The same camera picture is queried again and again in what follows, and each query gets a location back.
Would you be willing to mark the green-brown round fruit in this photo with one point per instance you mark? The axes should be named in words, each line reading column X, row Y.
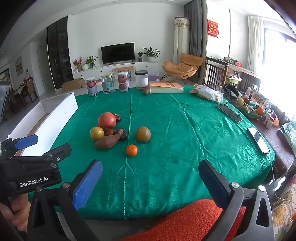
column 143, row 134

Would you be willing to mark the white television cabinet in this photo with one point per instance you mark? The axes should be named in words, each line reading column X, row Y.
column 101, row 69

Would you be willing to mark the dark wooden slatted chair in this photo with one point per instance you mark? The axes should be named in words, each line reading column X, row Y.
column 214, row 71

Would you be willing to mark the large green potted plant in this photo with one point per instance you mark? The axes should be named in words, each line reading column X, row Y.
column 151, row 53

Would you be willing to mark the small orange tangerine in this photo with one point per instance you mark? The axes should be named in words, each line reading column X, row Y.
column 131, row 150

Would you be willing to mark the white jar black lid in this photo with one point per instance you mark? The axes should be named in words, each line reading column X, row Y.
column 141, row 80

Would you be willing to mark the cardboard box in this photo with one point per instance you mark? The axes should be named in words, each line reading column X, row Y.
column 72, row 85

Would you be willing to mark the flat screen television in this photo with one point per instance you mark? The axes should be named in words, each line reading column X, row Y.
column 118, row 52

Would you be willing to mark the wall painting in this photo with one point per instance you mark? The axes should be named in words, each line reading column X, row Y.
column 18, row 66

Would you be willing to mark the leafy potted plant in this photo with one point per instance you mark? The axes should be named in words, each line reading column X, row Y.
column 91, row 61

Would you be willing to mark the long sweet potato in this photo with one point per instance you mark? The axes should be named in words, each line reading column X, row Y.
column 107, row 141

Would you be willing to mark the orange lounge chair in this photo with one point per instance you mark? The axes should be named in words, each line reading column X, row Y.
column 182, row 66

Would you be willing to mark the red label tin can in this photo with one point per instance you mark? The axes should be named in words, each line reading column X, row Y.
column 123, row 81
column 91, row 87

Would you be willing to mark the white foam box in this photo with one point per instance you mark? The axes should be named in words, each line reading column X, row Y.
column 55, row 115

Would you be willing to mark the covered standing air conditioner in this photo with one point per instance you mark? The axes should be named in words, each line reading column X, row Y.
column 181, row 39

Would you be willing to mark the grey curtain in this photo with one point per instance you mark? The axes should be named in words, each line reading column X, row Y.
column 195, row 27

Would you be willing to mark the red wall hanging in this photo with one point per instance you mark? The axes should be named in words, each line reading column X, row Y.
column 213, row 28

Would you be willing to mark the short sweet potato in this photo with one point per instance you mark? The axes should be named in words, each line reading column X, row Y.
column 146, row 90

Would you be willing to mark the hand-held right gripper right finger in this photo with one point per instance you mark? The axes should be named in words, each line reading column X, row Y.
column 212, row 183

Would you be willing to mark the orange fluffy towel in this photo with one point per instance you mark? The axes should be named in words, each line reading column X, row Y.
column 189, row 220

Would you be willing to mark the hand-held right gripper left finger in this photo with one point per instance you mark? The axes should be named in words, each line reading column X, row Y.
column 87, row 183

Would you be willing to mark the fruit bowl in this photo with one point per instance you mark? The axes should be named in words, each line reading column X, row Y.
column 251, row 110

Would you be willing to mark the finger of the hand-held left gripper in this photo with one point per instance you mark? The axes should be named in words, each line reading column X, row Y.
column 26, row 141
column 57, row 151

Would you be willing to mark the person's left hand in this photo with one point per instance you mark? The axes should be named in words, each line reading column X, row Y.
column 19, row 213

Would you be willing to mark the white sheer curtain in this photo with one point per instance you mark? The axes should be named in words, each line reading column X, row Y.
column 254, row 44

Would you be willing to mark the white round vase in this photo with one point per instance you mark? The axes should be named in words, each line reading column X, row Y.
column 85, row 66

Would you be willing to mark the yellow apple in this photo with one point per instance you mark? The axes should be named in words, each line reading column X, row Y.
column 97, row 133

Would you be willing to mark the large red apple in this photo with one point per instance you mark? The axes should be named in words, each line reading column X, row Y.
column 106, row 120

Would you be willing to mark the dark glass display cabinet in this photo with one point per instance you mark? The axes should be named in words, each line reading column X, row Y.
column 59, row 53

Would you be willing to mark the clear glass jar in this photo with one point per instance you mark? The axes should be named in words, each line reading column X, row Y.
column 108, row 83

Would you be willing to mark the wooden dining chair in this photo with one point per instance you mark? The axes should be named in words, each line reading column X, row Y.
column 30, row 89

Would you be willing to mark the small dark potted plant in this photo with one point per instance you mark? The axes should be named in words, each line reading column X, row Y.
column 140, row 56

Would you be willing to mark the white phone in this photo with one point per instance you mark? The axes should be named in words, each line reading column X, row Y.
column 258, row 140

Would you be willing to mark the white plastic bag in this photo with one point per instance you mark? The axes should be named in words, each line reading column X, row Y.
column 207, row 92

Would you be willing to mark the dark wrinkled fruit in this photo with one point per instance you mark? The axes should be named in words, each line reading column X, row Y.
column 117, row 117
column 121, row 134

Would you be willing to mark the floral cloth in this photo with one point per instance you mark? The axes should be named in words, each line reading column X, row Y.
column 285, row 206

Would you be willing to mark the green satin tablecloth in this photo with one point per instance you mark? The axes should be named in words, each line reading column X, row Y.
column 173, row 139

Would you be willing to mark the wooden stool hairpin legs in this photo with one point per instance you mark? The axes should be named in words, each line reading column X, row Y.
column 124, row 68

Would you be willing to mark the red flower bouquet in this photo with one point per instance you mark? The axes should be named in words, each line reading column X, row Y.
column 78, row 63

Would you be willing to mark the black phone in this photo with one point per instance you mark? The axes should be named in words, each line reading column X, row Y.
column 229, row 112

